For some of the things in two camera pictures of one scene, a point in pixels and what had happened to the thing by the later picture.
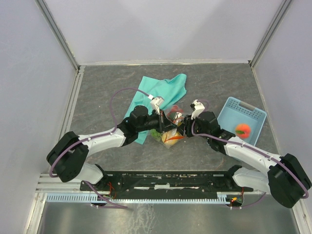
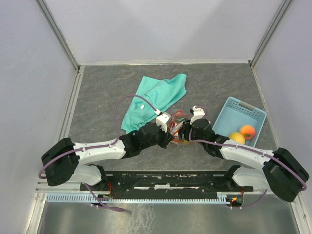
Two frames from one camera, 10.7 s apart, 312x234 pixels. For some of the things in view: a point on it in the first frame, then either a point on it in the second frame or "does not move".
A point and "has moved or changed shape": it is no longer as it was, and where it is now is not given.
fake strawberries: [175, 108] -> [179, 114]
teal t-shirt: [168, 89] does not move
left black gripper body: [155, 121] -> [161, 138]
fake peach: [243, 130] has moved or changed shape
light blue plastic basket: [235, 112] does not move
